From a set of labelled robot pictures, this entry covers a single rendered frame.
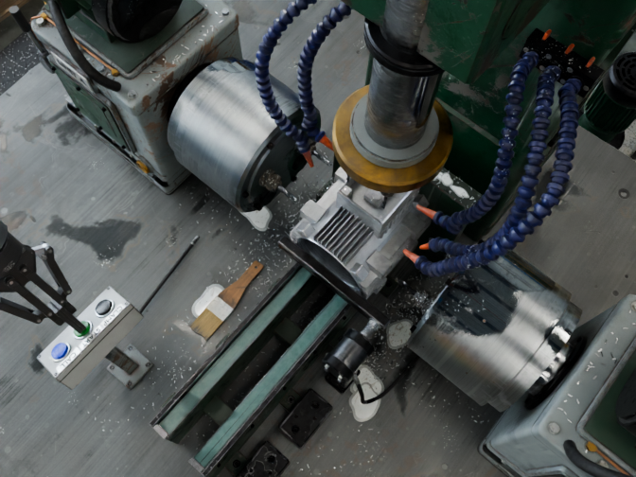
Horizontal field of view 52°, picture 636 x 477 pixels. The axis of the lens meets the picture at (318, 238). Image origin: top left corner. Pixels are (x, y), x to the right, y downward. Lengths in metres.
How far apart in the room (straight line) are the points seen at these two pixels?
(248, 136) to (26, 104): 0.75
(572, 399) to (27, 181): 1.24
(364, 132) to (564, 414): 0.52
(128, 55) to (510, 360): 0.85
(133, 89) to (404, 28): 0.64
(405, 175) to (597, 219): 0.76
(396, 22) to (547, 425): 0.63
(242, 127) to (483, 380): 0.60
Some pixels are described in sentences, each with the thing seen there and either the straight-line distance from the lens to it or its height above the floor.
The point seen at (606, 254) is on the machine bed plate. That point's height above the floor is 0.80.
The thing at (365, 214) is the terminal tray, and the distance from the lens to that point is 1.11.
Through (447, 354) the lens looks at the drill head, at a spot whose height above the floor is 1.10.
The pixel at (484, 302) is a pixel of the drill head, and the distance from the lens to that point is 1.07.
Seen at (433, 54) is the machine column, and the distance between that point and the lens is 0.74.
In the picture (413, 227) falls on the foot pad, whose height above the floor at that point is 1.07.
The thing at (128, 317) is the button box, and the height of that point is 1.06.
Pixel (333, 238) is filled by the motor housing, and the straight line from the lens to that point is 1.13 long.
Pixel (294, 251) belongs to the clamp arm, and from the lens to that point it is 1.20.
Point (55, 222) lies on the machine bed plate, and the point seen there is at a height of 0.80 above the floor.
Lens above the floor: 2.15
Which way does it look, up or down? 68 degrees down
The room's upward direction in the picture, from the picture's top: 2 degrees clockwise
